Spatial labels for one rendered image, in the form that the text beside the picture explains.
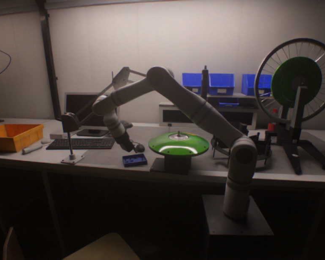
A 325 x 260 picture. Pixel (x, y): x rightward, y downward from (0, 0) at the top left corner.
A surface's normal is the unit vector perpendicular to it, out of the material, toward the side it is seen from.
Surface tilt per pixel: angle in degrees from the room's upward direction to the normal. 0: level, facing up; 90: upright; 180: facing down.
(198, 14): 90
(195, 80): 90
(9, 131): 86
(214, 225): 0
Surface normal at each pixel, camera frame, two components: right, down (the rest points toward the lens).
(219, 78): -0.13, 0.30
